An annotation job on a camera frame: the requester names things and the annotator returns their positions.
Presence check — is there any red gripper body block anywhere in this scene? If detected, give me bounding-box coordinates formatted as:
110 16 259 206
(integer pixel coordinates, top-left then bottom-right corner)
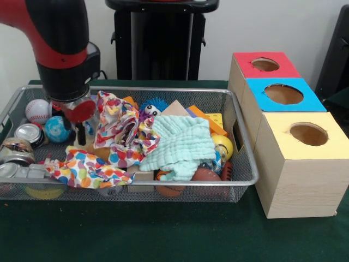
51 99 97 124

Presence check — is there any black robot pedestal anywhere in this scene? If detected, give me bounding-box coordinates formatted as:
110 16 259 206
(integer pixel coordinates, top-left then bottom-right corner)
105 0 220 81

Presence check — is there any yellow ball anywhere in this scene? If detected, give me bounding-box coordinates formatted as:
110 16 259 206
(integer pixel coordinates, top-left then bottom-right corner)
211 135 234 160

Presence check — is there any silver toy robot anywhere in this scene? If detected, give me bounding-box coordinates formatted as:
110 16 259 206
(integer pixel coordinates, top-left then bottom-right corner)
16 163 51 180

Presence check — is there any blue patterned ball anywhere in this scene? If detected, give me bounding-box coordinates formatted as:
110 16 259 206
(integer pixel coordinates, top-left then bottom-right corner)
45 116 72 144

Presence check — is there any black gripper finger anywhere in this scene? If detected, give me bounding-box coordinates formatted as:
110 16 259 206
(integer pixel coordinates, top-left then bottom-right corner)
75 122 87 146
62 115 73 132

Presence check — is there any mint green waffle cloth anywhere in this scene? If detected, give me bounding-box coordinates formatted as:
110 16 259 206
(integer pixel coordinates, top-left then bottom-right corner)
139 114 216 181

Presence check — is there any plain wooden block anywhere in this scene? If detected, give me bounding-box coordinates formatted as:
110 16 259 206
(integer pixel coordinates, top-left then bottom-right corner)
127 170 155 181
163 99 191 117

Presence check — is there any small brown football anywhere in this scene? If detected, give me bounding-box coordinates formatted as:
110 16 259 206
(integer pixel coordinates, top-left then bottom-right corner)
190 167 222 181

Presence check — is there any wooden box with three holes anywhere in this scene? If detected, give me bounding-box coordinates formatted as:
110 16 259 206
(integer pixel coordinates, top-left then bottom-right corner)
228 51 349 219

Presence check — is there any shallow wire mesh bin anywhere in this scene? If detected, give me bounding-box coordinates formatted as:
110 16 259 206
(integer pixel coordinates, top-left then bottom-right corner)
0 85 260 203

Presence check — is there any colourful polka dot cloth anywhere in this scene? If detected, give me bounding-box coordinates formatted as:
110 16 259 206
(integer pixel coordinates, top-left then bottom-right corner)
45 146 136 189
93 91 161 169

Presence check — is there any white toy baseball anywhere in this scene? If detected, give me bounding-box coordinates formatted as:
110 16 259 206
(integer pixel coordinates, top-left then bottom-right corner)
25 98 51 125

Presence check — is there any silver tin can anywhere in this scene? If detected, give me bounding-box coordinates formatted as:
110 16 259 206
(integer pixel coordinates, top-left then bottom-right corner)
0 162 20 178

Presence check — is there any dark green tablecloth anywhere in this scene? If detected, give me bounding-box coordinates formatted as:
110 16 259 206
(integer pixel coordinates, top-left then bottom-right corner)
323 87 349 115
0 79 349 262

